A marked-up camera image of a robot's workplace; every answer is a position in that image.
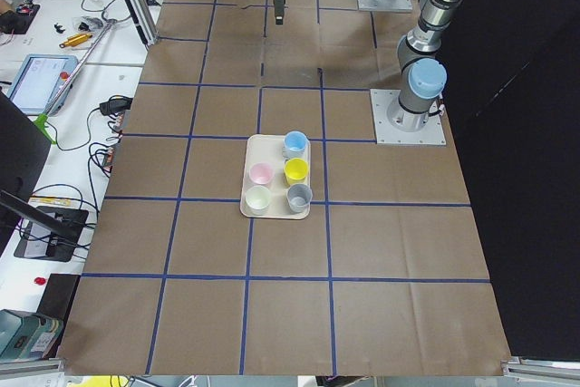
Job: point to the blue cup on tray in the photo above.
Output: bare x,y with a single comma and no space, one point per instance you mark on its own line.
295,143

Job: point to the yellow cup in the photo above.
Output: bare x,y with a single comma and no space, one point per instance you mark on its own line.
296,171

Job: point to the pink cup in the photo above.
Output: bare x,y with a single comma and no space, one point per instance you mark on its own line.
261,174

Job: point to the grey cup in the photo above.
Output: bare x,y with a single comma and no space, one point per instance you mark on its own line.
299,197

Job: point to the pale green cup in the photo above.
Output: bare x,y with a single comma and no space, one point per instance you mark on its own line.
257,200

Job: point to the cream plastic tray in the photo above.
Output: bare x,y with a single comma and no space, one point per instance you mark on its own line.
268,149

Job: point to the black power adapter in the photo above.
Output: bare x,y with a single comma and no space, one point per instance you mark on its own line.
115,105

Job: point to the brass cylinder tool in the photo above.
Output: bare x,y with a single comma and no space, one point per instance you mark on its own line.
76,40

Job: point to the teach pendant tablet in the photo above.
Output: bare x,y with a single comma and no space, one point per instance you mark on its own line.
40,77

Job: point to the long reach grabber tool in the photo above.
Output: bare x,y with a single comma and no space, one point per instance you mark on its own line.
41,120

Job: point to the black monitor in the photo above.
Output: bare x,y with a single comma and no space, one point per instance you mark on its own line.
24,150

